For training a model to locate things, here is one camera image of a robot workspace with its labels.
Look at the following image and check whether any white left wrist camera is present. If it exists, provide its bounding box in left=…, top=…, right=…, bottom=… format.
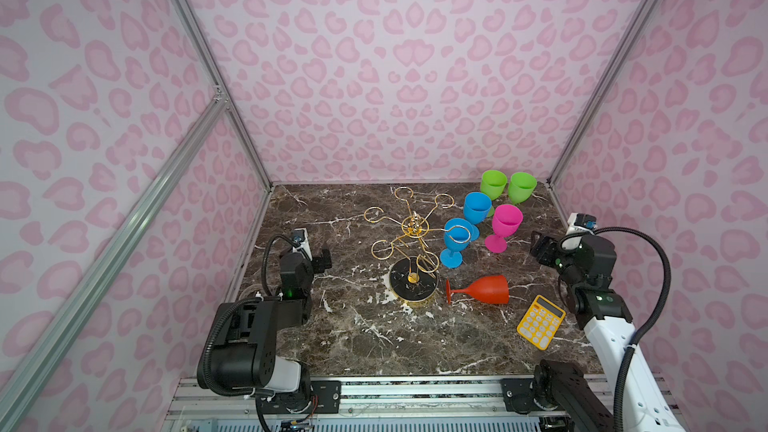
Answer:
left=290, top=228, right=313, bottom=261

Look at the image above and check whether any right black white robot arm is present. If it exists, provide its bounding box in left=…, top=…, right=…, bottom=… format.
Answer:
left=530, top=228, right=683, bottom=431

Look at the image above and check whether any lime green wine glass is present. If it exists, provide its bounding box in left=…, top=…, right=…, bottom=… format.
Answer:
left=480, top=170, right=508, bottom=202
left=508, top=172, right=538, bottom=205

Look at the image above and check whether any aluminium enclosure frame strut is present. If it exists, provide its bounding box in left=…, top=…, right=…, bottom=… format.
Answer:
left=1, top=0, right=267, bottom=431

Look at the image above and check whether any gold wire wine glass rack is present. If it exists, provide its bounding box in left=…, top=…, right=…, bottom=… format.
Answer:
left=363, top=186, right=469, bottom=306

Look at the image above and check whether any yellow calculator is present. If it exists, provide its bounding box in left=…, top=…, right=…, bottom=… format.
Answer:
left=516, top=295, right=566, bottom=350

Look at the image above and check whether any red wine glass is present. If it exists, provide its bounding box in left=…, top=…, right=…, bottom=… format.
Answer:
left=446, top=275, right=510, bottom=304

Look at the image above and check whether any blue wine glass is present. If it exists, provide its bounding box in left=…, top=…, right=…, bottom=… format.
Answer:
left=440, top=218, right=472, bottom=269
left=463, top=192, right=492, bottom=241

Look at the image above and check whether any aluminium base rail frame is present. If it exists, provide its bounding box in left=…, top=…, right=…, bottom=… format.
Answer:
left=160, top=374, right=685, bottom=432

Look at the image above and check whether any magenta wine glass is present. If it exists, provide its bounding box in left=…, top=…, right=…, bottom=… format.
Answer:
left=484, top=204, right=524, bottom=254

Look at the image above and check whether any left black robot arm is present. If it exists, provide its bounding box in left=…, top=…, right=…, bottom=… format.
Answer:
left=197, top=248, right=332, bottom=401

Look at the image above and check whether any right black corrugated cable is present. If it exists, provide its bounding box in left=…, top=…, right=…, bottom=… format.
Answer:
left=557, top=226, right=672, bottom=432

